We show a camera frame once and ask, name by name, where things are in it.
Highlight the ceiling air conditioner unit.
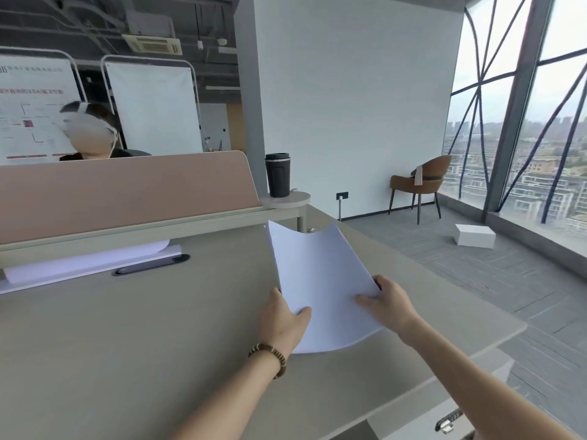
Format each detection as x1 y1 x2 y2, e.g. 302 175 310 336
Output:
121 10 183 57

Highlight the blank white display board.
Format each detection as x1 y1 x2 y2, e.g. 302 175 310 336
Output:
100 54 204 156

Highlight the printed white display board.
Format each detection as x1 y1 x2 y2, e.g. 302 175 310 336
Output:
0 49 86 166

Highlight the person's left hand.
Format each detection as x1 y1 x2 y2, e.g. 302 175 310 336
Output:
257 288 312 359

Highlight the round beige side shelf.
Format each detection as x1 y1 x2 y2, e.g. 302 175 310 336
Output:
260 190 312 232

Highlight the person's right hand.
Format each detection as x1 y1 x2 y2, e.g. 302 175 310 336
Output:
354 275 422 337

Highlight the metal drawer lock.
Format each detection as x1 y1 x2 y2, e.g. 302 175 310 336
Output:
435 408 464 433

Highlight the white paper stack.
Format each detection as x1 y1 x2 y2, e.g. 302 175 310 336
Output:
0 239 183 295

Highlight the person's left forearm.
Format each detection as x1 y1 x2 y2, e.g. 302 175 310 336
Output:
169 347 286 440

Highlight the white cardboard box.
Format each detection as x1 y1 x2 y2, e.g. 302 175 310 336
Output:
454 224 497 249

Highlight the pink desk divider panel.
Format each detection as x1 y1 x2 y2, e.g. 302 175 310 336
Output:
0 150 260 245

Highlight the person's right forearm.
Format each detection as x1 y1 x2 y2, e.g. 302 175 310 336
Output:
398 316 581 440

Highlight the black travel mug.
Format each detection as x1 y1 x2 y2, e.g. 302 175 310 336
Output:
265 153 292 199

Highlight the brown beaded bracelet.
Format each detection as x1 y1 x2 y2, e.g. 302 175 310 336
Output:
248 344 287 380

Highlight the white paper sheet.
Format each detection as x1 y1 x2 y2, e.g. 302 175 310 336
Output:
267 220 385 355

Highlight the brown armchair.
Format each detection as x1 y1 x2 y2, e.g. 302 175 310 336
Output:
389 155 453 225

